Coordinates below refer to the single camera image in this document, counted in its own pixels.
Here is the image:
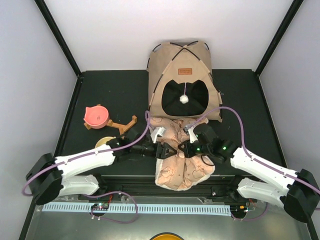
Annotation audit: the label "beige patterned pillow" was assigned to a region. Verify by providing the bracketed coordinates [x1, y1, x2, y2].
[149, 117, 216, 191]

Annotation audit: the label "beige pet tent fabric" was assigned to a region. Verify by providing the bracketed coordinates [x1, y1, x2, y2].
[145, 41, 223, 123]

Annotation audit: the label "black tent pole one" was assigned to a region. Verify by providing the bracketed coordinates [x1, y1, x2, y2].
[148, 42, 223, 113]

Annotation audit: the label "black tent pole two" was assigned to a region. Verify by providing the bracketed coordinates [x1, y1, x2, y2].
[146, 40, 212, 73]

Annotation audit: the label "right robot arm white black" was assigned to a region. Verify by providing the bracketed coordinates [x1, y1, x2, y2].
[178, 123, 320, 223]

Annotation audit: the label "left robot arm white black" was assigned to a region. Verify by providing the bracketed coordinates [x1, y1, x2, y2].
[23, 127, 177, 206]

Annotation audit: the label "yellow pet bowl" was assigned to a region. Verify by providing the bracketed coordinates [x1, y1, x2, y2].
[95, 136, 115, 148]

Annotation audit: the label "pink pet bowl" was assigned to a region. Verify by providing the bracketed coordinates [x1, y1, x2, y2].
[83, 105, 110, 130]

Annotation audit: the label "wooden bowl stand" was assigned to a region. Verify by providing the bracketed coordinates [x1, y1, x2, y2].
[83, 115, 138, 135]

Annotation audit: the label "white fluffy pompom toy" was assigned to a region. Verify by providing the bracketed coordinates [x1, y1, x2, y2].
[179, 83, 189, 104]

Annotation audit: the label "small electronics board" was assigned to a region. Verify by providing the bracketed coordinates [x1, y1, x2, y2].
[90, 203, 109, 211]

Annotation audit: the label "yellow round object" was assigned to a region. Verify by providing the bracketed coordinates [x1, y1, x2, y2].
[150, 232, 184, 240]

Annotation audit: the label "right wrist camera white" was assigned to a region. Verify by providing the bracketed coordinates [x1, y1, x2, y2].
[183, 124, 198, 144]

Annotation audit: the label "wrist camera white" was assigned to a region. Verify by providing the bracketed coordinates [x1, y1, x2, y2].
[183, 124, 198, 144]
[150, 127, 167, 144]

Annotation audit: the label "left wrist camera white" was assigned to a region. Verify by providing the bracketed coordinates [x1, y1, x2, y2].
[150, 127, 167, 144]

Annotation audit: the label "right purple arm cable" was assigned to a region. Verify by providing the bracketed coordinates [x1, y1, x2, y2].
[187, 106, 320, 195]

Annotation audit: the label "white slotted cable duct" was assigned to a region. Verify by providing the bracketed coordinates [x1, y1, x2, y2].
[42, 202, 231, 217]

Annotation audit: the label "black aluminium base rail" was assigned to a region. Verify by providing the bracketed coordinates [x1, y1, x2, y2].
[77, 174, 251, 201]

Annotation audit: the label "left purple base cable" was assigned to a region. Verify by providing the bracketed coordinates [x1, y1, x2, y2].
[87, 191, 139, 225]

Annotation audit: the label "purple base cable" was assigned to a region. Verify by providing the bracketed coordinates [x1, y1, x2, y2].
[87, 191, 139, 225]
[229, 199, 270, 223]

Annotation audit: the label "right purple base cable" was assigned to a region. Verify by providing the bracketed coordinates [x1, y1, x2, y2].
[229, 199, 270, 223]

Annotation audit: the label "right black frame post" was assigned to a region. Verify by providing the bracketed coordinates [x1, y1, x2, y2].
[255, 0, 304, 77]

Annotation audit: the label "black frame post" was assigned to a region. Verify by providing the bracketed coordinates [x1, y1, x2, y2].
[34, 0, 82, 77]
[255, 0, 304, 77]

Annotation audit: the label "left black frame post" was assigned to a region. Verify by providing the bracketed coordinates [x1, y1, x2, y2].
[34, 0, 82, 77]

